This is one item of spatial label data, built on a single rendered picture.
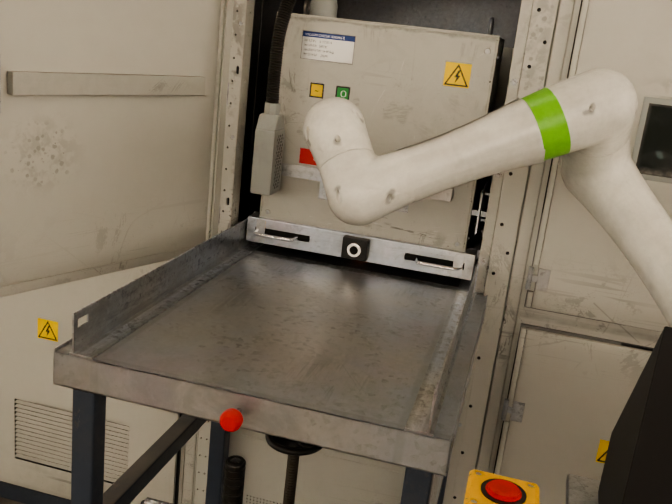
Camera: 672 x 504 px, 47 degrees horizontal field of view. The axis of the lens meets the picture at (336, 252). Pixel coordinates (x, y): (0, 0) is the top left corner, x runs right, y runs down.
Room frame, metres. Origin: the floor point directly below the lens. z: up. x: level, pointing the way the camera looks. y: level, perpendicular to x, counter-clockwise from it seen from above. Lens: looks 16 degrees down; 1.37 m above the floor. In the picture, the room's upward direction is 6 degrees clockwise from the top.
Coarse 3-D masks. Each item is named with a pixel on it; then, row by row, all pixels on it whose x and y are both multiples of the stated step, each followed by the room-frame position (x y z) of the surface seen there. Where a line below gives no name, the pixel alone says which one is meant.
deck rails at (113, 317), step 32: (192, 256) 1.49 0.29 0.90; (224, 256) 1.66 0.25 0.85; (128, 288) 1.25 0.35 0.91; (160, 288) 1.36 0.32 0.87; (192, 288) 1.44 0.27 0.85; (96, 320) 1.15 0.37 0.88; (128, 320) 1.24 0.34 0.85; (448, 320) 1.42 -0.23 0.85; (96, 352) 1.10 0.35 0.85; (448, 352) 1.10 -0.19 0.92; (416, 416) 1.01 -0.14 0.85
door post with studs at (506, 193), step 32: (544, 0) 1.61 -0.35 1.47; (544, 32) 1.61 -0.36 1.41; (512, 64) 1.63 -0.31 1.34; (544, 64) 1.61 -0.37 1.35; (512, 96) 1.62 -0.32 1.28; (512, 192) 1.61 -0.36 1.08; (512, 224) 1.61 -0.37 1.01; (480, 256) 1.63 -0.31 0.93; (480, 288) 1.62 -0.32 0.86; (480, 352) 1.62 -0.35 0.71; (480, 384) 1.61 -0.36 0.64; (480, 416) 1.61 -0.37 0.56
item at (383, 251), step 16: (272, 224) 1.76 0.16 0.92; (288, 224) 1.76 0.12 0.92; (272, 240) 1.76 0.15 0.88; (304, 240) 1.75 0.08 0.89; (320, 240) 1.74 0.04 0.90; (336, 240) 1.73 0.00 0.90; (384, 240) 1.70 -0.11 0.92; (368, 256) 1.71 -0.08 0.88; (384, 256) 1.70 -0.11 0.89; (400, 256) 1.69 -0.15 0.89; (416, 256) 1.69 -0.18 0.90; (432, 256) 1.68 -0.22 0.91; (448, 256) 1.67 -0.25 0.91; (464, 256) 1.66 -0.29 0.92; (432, 272) 1.68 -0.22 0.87; (448, 272) 1.67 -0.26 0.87; (464, 272) 1.66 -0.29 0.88
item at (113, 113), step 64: (0, 0) 1.34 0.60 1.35; (64, 0) 1.44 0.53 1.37; (128, 0) 1.56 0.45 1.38; (192, 0) 1.70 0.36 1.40; (0, 64) 1.31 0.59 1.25; (64, 64) 1.44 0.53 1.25; (128, 64) 1.56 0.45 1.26; (192, 64) 1.71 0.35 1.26; (0, 128) 1.34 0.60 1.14; (64, 128) 1.44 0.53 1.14; (128, 128) 1.57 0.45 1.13; (192, 128) 1.72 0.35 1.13; (0, 192) 1.34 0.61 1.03; (64, 192) 1.45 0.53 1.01; (128, 192) 1.57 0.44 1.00; (192, 192) 1.73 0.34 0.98; (0, 256) 1.33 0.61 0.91; (64, 256) 1.45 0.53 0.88; (128, 256) 1.58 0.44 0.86
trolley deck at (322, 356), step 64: (256, 256) 1.72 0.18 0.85; (192, 320) 1.28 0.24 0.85; (256, 320) 1.32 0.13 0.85; (320, 320) 1.35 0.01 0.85; (384, 320) 1.39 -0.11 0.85; (64, 384) 1.09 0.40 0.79; (128, 384) 1.07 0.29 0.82; (192, 384) 1.04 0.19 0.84; (256, 384) 1.06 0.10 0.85; (320, 384) 1.08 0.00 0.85; (384, 384) 1.11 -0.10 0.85; (448, 384) 1.14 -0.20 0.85; (384, 448) 0.97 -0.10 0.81; (448, 448) 0.96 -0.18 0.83
